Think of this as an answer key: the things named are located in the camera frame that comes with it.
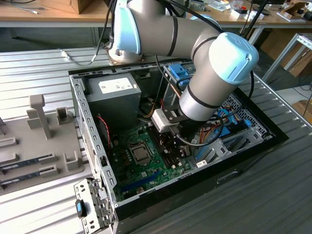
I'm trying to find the silver CPU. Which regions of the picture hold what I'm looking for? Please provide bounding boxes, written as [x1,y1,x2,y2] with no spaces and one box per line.
[133,147,148,163]

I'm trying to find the metal socket cover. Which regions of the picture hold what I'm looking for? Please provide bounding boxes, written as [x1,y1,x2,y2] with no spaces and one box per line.
[128,142,150,167]

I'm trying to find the blue plastic disk carrier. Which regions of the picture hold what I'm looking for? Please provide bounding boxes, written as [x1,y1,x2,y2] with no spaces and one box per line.
[194,145,209,161]
[218,126,232,140]

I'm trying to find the black RAM slot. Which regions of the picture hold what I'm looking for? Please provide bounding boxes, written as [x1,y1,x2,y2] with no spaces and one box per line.
[168,146,180,165]
[149,125,175,169]

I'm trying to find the grey metal drive cage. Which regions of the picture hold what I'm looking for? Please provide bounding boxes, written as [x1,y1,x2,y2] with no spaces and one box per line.
[162,63,195,115]

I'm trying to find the green motherboard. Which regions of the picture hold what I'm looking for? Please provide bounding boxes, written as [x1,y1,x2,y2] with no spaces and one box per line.
[109,125,193,203]

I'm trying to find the grey disk bay cage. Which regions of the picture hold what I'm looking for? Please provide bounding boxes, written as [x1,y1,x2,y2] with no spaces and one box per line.
[194,129,274,169]

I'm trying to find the blue expansion slot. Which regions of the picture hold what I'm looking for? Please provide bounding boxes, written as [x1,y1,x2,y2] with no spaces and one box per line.
[120,170,159,193]

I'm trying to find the grey power supply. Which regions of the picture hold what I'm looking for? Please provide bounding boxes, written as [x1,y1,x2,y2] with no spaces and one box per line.
[84,72,142,132]

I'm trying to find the black case fan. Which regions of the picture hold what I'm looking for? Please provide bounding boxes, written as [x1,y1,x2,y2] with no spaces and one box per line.
[96,114,113,150]

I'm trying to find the black open PC case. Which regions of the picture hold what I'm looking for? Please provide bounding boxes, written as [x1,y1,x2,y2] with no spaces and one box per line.
[67,55,291,234]

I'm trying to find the small brown cardboard box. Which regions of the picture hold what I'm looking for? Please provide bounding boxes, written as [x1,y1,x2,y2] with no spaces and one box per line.
[291,99,312,120]

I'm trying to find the large brown cardboard box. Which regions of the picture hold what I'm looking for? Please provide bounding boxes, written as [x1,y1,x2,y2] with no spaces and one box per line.
[259,28,312,78]

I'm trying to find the small white box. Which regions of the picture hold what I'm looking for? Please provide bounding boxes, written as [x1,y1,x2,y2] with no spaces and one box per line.
[230,8,266,20]

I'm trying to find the black latch blue stripe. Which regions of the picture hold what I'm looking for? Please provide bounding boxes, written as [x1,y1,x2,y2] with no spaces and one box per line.
[75,199,88,218]

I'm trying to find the grey parts rack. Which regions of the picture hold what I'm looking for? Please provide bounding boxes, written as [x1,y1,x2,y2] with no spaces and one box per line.
[0,94,95,195]

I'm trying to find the open cardboard box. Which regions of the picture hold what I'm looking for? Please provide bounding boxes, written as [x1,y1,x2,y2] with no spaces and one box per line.
[280,0,309,20]

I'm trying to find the flat brown cardboard box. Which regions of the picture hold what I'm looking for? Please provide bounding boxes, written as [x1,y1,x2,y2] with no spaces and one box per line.
[40,0,95,15]

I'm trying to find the green RAM stick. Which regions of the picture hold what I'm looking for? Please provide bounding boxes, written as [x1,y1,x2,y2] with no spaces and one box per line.
[0,170,41,189]
[0,156,41,172]

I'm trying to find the coloured power wire bundle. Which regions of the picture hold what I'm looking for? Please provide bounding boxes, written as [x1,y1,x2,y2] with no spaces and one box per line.
[136,97,234,147]

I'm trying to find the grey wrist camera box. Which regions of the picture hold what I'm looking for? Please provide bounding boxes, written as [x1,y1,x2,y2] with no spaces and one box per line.
[151,108,188,134]

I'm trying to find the light blue data wire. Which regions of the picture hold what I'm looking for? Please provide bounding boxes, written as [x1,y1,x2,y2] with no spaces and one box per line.
[217,109,239,128]

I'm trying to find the blue plastic drive bracket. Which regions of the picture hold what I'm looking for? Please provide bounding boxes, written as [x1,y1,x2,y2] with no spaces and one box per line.
[169,63,197,86]

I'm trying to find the red black fan wire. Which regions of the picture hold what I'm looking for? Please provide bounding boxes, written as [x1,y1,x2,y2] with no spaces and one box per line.
[97,116,113,149]

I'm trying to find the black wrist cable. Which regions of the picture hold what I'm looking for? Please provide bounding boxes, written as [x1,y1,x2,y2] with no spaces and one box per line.
[156,0,255,147]

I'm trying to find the square brown base plate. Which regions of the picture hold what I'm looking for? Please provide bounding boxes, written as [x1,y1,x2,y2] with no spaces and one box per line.
[107,43,147,66]

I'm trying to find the aluminium profile frame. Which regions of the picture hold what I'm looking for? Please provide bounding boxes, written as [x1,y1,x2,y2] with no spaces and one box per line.
[261,32,312,83]

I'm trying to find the grey loose cable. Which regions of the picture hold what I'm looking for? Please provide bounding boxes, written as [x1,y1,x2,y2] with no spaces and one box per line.
[58,47,103,67]

